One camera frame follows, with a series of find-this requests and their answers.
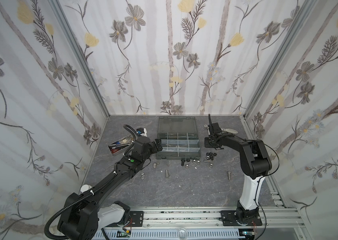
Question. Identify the silver hex bolt right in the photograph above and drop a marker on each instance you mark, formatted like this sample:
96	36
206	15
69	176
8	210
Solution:
229	175

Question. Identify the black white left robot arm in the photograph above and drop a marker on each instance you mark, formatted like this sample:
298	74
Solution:
82	215

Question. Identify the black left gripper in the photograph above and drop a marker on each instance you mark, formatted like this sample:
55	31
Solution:
158	144

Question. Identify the metal tray with tools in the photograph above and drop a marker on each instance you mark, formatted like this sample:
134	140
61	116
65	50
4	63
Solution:
122	144

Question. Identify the metal tongs with white tips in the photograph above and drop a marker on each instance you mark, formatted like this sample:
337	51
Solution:
227	130

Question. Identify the aluminium rail frame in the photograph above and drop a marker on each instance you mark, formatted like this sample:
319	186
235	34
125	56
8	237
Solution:
214	223

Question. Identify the cluster black hex nuts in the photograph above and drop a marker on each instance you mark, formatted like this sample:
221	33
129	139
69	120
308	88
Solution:
211	156

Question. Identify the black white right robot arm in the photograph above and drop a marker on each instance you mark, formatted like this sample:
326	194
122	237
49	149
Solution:
255	164

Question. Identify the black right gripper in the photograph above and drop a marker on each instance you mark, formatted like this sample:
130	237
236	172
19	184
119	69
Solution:
211	141

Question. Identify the white plastic bottle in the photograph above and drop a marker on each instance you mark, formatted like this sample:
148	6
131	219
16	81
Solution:
85	188

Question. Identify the green plastic organizer box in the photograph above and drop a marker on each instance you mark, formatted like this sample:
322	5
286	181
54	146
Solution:
180	139

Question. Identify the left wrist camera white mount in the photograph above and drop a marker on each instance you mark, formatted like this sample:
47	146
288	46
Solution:
141	132

